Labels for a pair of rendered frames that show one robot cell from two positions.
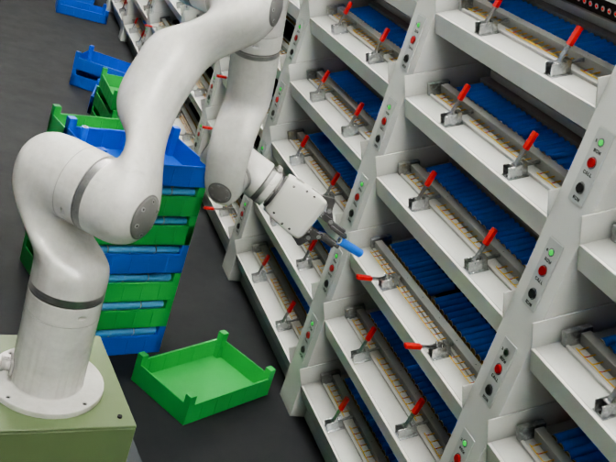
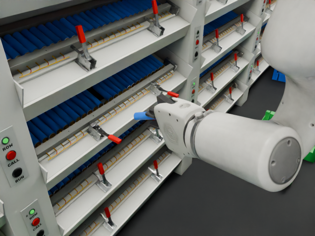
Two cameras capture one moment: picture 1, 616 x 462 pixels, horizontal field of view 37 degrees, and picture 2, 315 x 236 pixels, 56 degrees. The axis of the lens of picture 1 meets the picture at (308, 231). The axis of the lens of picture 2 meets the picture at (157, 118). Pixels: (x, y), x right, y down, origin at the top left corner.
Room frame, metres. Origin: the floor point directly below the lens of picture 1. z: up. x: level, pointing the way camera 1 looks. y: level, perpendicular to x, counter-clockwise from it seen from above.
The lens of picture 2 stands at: (2.01, 0.40, 0.96)
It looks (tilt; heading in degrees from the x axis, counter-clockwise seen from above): 35 degrees down; 240
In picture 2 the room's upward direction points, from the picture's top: straight up
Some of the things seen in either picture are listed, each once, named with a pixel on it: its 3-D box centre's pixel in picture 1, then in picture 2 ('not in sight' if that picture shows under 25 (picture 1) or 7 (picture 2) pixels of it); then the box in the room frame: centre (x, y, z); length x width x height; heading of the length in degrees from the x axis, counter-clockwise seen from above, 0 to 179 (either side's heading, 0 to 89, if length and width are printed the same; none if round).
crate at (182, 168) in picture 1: (137, 152); not in sight; (2.06, 0.45, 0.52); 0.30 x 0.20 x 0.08; 132
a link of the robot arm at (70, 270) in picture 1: (65, 214); not in sight; (1.28, 0.36, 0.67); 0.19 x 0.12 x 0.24; 71
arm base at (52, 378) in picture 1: (56, 336); not in sight; (1.28, 0.33, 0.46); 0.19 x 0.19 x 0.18
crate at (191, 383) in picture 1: (204, 374); not in sight; (1.99, 0.13, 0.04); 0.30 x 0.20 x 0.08; 146
